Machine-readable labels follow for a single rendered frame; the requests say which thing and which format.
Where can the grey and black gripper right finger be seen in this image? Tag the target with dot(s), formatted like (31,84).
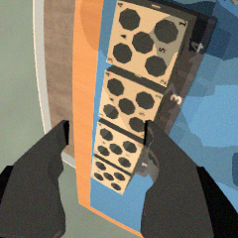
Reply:
(184,200)

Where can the blue bench mat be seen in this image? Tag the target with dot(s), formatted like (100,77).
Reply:
(206,127)

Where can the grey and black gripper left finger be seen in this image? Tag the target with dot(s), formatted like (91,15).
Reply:
(30,205)

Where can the beige bucket adapter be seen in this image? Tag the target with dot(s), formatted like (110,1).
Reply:
(123,153)
(156,57)
(129,102)
(112,176)

